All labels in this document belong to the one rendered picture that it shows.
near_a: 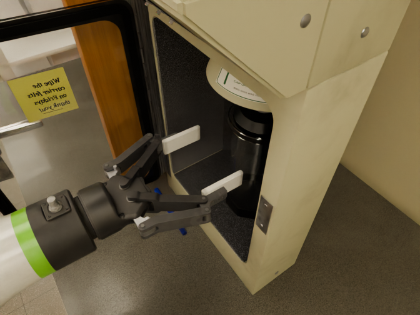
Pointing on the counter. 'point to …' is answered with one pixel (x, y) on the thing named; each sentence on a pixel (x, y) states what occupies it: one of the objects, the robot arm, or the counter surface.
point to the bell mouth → (234, 89)
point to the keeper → (264, 214)
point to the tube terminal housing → (305, 128)
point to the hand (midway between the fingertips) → (209, 157)
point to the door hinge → (150, 70)
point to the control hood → (257, 35)
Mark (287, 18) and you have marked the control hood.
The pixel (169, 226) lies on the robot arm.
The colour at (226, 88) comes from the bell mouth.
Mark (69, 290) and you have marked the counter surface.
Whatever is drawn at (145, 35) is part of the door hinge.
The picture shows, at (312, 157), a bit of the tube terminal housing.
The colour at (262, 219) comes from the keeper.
